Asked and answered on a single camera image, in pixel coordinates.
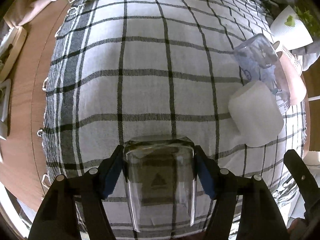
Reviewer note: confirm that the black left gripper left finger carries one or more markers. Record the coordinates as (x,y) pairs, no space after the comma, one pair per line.
(57,216)

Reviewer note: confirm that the green leafy plant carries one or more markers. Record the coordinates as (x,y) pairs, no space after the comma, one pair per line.
(310,22)

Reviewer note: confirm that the white plant pot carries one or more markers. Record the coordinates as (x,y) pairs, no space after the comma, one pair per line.
(289,30)

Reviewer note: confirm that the clear square glass cup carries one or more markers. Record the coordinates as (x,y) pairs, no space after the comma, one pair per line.
(160,180)

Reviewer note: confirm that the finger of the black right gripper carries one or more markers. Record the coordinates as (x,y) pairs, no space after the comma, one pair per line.
(307,186)

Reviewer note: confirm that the white patterned paper cup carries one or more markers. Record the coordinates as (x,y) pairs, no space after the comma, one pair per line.
(278,46)

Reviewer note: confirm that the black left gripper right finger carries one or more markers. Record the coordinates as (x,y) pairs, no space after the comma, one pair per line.
(260,217)

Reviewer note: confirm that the black white checkered tablecloth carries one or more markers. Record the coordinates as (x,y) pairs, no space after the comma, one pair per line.
(127,68)

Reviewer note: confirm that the white desktop device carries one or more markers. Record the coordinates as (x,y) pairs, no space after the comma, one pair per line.
(4,108)

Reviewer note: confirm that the white frosted plastic cup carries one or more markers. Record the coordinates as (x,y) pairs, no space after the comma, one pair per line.
(254,110)

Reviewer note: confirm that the pink plastic cup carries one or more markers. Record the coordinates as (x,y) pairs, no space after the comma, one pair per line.
(296,86)

